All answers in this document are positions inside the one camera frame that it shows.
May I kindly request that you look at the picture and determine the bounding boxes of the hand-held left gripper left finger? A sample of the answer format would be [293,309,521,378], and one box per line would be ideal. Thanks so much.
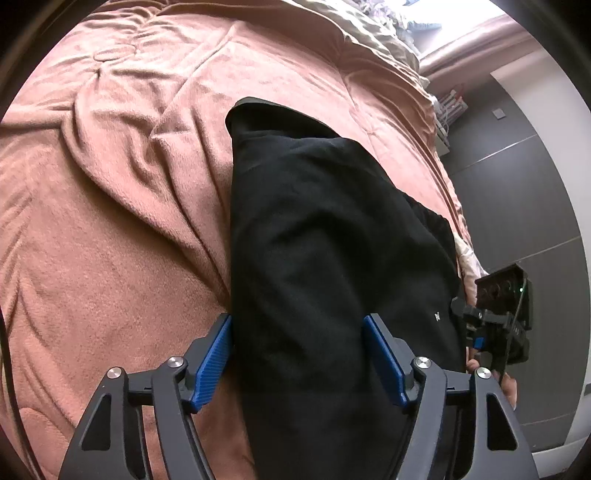
[59,313,234,480]

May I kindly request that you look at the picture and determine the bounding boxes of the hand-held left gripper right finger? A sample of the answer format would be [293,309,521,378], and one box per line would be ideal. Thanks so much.
[362,313,539,480]

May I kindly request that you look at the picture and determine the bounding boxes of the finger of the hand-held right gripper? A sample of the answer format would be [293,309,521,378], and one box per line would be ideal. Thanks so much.
[450,298,486,354]

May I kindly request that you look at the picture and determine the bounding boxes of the black collared shirt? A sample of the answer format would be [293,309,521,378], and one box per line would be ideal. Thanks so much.
[225,97,468,480]

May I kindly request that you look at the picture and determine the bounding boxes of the person's right hand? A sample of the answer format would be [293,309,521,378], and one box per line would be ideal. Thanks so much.
[465,357,519,411]

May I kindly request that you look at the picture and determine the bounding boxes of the cream bed sheet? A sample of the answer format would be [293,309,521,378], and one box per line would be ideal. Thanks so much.
[453,231,483,298]

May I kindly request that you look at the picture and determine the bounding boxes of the salmon pink blanket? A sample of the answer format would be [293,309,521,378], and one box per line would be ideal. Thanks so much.
[0,0,472,480]

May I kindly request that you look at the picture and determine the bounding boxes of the white storage rack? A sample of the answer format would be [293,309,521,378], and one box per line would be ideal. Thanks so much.
[434,88,470,149]

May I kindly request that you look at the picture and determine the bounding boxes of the pink curtain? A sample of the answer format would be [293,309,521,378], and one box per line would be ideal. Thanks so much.
[418,14,522,93]

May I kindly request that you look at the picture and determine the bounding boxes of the beige duvet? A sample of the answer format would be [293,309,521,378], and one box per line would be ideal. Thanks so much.
[286,0,437,100]

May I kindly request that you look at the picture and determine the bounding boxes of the grey floral cloth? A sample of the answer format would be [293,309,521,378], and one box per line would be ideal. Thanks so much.
[369,0,446,49]

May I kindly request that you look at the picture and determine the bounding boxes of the black cable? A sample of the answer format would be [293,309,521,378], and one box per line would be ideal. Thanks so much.
[0,309,38,480]

